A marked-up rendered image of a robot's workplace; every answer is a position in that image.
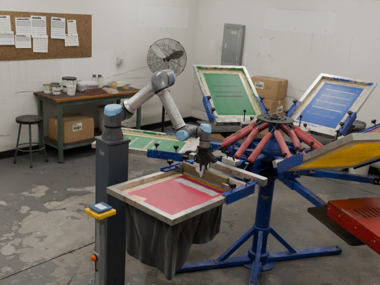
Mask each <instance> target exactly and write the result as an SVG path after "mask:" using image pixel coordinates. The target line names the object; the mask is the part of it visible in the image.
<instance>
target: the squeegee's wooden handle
mask: <svg viewBox="0 0 380 285"><path fill-rule="evenodd" d="M197 167H198V166H195V165H193V164H190V163H188V162H182V168H183V172H187V173H189V174H191V175H194V176H197V177H199V178H200V173H199V172H197V171H196V168H197ZM201 179H205V180H207V181H209V182H212V183H215V184H217V185H220V186H222V187H223V184H222V183H225V184H228V185H229V182H230V178H228V177H226V176H223V175H220V174H217V173H215V172H212V171H209V170H207V169H204V172H203V176H202V177H201Z"/></svg>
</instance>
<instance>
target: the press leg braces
mask: <svg viewBox="0 0 380 285"><path fill-rule="evenodd" d="M254 232H255V229H254V228H253V227H252V228H250V229H249V230H248V231H247V232H246V233H245V234H244V235H243V236H242V237H241V238H240V239H239V240H237V241H236V242H235V243H234V244H233V245H232V246H230V247H229V248H228V250H226V251H225V252H224V253H223V254H222V255H221V256H219V257H218V258H215V259H213V260H214V261H215V263H216V264H220V263H226V262H228V261H227V260H226V259H227V258H228V257H229V256H230V255H231V254H233V253H234V251H236V250H237V249H238V248H239V247H240V246H241V245H242V244H243V243H245V242H246V241H247V240H248V239H249V238H250V237H251V236H252V235H253V234H254ZM270 233H271V234H272V235H273V236H274V237H275V238H276V239H277V240H278V241H279V242H280V243H282V244H283V245H284V246H285V247H286V248H287V249H288V251H286V252H287V253H288V254H289V255H294V254H300V253H299V252H298V251H297V250H294V249H293V248H292V247H291V246H290V245H289V244H288V243H287V242H286V241H285V240H284V239H283V238H282V237H281V236H280V235H278V234H277V233H276V232H275V231H274V230H273V229H272V228H271V227H270ZM262 238H263V231H258V240H257V249H256V257H255V262H254V269H253V274H251V278H250V282H255V283H259V277H260V276H259V275H258V270H259V265H260V257H261V248H262Z"/></svg>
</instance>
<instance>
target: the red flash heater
mask: <svg viewBox="0 0 380 285"><path fill-rule="evenodd" d="M327 209H328V211H327V215H328V216H329V217H330V218H331V219H333V220H334V221H335V222H336V223H338V224H339V225H341V226H342V227H343V228H345V229H346V230H347V231H349V232H350V233H351V234H352V235H354V236H355V237H357V238H358V239H359V240H361V241H362V242H363V243H364V244H366V245H367V246H368V247H369V248H371V249H372V250H373V251H375V252H376V253H378V254H379V255H380V197H369V198H355V199H347V200H332V201H328V203H327Z"/></svg>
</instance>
